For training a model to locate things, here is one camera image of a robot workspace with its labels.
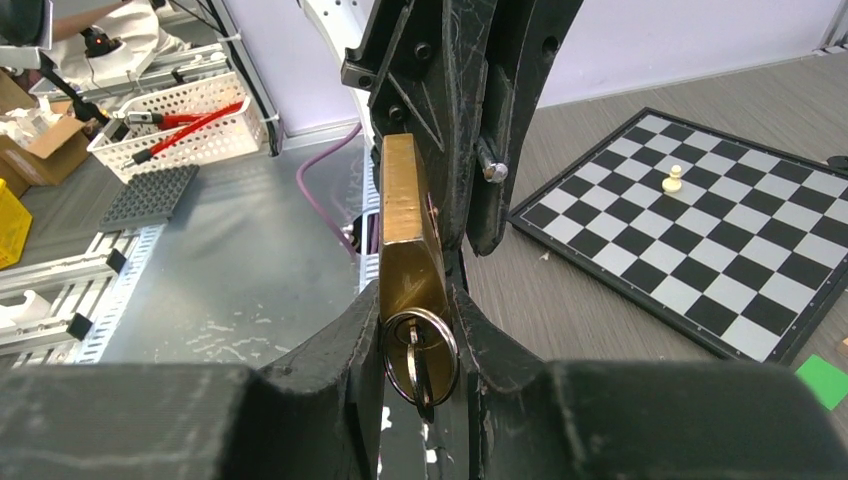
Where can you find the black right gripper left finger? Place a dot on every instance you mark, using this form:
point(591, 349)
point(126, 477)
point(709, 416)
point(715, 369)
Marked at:
point(313, 413)

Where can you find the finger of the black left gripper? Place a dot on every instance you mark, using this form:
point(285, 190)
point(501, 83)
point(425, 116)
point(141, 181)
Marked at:
point(523, 42)
point(422, 64)

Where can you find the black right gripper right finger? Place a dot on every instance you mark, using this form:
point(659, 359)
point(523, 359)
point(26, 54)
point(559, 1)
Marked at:
point(515, 416)

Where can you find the brass padlock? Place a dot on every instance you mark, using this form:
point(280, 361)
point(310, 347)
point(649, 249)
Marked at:
point(426, 313)

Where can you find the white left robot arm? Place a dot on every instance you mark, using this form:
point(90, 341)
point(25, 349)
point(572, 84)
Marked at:
point(338, 40)

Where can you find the cream chess pawn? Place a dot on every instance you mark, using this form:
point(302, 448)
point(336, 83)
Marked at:
point(673, 182)

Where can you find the white perforated basket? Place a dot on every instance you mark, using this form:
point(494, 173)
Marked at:
point(147, 119)

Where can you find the grey studded plate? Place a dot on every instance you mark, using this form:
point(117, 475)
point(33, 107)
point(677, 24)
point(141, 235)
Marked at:
point(149, 198)

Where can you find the black white chessboard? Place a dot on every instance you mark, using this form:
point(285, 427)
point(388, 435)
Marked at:
point(745, 260)

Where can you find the green toy brick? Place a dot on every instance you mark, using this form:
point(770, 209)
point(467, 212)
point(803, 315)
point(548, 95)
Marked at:
point(826, 381)

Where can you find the orange black padlock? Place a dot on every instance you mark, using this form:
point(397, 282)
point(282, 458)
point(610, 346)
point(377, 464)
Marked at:
point(838, 163)

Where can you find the yellow box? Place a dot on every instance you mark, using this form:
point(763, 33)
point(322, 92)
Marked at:
point(16, 221)

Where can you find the cardboard box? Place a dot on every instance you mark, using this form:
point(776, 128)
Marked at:
point(42, 142)

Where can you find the red handled tool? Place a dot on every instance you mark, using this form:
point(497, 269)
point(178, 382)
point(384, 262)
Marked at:
point(198, 122)

